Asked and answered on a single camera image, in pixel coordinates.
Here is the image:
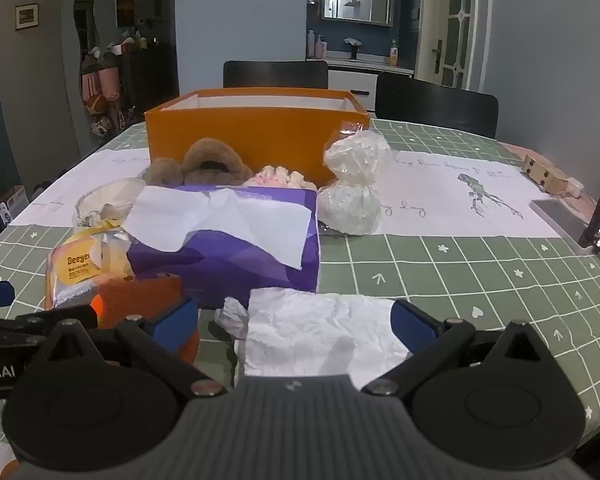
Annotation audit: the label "white paper sheet with writing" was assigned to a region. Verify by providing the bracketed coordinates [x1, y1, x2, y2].
[10, 147, 564, 239]

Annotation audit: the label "brown plush toy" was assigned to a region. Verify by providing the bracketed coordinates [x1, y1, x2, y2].
[142, 137, 255, 187]

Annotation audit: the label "wooden dotted block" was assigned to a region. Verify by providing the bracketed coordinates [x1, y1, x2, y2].
[522, 154, 584, 199]

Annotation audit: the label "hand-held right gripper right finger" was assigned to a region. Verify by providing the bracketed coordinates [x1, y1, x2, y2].
[360, 299, 556, 401]

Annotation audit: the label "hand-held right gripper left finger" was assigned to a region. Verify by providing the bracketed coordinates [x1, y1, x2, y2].
[30, 298, 226, 401]

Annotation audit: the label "dark tall cabinet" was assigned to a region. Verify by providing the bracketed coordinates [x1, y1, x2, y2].
[119, 46, 179, 127]

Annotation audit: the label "orange cardboard box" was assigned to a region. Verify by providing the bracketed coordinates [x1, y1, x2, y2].
[144, 88, 371, 187]

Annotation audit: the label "white tissue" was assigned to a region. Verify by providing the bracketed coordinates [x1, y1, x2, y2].
[215, 287, 414, 389]

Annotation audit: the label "black chair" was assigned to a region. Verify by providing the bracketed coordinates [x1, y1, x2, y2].
[374, 71, 499, 139]
[222, 60, 329, 90]

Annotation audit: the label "orange knitted toy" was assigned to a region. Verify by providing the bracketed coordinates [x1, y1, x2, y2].
[89, 292, 201, 365]

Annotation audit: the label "pink white knitted doll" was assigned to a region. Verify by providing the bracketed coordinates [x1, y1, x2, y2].
[252, 164, 319, 191]

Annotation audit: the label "glazed door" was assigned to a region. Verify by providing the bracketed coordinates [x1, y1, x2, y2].
[414, 0, 497, 92]

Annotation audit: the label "purple tissue box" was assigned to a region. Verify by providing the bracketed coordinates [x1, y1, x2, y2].
[125, 185, 322, 309]

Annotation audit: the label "hanging pink bags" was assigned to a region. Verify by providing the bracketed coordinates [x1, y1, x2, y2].
[78, 52, 127, 137]

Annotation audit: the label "small framed wall picture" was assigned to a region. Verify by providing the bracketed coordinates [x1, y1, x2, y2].
[14, 3, 40, 31]

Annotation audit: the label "yellow snack packet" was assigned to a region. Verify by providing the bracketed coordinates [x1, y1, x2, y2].
[44, 226, 136, 311]

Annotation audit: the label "white vanity cabinet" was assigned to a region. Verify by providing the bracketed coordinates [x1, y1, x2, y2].
[307, 56, 416, 111]

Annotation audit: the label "wavy wall mirror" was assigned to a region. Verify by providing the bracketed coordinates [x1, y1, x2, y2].
[73, 0, 101, 62]

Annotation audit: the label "clear plastic bag bundle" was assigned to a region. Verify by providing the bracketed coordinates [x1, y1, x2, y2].
[317, 130, 392, 236]

